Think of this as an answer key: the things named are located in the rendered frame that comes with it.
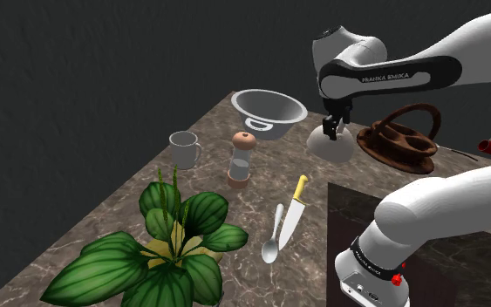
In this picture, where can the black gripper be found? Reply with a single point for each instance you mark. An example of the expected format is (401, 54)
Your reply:
(337, 105)

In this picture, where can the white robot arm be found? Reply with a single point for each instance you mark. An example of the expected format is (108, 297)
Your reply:
(440, 204)

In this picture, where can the white dome shaped bowl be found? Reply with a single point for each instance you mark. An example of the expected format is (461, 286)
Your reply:
(330, 149)

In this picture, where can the grey metal mixing bowl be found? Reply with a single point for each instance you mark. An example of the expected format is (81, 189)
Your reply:
(270, 111)

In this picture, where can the glass grinder with wooden ends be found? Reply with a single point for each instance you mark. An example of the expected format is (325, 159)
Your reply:
(241, 163)

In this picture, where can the thin dark stick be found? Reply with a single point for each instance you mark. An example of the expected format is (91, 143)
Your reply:
(457, 152)

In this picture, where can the silver spoon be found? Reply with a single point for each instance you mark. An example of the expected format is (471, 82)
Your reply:
(269, 251)

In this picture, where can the grey mug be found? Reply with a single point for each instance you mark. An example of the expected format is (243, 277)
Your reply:
(183, 151)

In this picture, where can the green leafy potted plant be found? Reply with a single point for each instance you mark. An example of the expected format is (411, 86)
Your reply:
(173, 259)

